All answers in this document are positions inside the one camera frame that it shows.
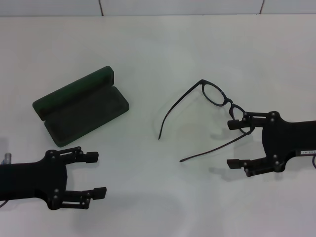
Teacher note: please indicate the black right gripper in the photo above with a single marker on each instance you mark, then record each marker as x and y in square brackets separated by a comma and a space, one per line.
[291, 138]

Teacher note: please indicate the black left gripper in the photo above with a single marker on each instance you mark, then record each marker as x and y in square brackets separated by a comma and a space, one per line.
[29, 180]

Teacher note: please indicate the black glasses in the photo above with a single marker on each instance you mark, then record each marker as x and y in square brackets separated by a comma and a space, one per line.
[229, 100]

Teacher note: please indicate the green glasses case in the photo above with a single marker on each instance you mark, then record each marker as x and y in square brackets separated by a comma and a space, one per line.
[84, 116]

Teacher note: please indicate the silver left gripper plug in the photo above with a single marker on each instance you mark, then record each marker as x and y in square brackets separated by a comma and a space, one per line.
[8, 158]

